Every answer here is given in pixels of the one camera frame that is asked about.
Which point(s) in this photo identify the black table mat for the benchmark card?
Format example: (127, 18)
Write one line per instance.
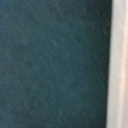
(54, 57)

